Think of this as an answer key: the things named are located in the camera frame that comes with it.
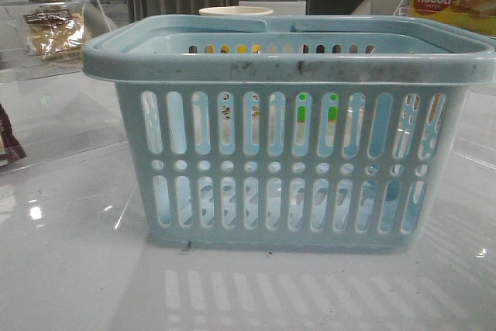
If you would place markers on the light blue plastic basket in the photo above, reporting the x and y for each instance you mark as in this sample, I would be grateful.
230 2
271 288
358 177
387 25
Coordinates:
290 131

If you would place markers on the packaged bread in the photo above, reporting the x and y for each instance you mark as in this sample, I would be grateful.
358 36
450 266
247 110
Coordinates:
56 34

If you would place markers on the dark brown snack packet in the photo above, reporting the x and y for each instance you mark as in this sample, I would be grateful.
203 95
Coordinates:
11 149

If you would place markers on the clear acrylic shelf left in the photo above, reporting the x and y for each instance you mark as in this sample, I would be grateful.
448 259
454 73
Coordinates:
55 110

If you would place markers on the cream paper cup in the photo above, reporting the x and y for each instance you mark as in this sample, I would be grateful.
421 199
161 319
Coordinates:
236 10

